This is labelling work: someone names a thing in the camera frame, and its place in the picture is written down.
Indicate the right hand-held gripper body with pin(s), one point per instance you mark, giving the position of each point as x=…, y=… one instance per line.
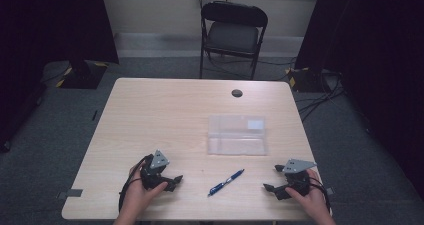
x=296, y=178

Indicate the dark curtain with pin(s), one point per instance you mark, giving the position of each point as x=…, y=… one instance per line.
x=373, y=68
x=50, y=35

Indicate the person's right hand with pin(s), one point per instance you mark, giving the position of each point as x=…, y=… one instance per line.
x=310, y=200

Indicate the blue ballpoint pen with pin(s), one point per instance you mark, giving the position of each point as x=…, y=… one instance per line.
x=226, y=182

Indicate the person's left hand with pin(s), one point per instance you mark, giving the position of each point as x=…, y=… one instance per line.
x=140, y=195

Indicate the black stand base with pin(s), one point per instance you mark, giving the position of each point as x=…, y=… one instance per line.
x=308, y=80
x=83, y=76

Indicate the clear plastic pencil case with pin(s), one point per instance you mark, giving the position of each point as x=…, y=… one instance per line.
x=237, y=135

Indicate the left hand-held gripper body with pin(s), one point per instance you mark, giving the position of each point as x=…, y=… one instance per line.
x=154, y=175

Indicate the grey tape strip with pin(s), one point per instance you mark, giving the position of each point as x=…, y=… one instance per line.
x=70, y=193
x=329, y=191

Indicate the black folding chair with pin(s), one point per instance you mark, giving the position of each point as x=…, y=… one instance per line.
x=233, y=35

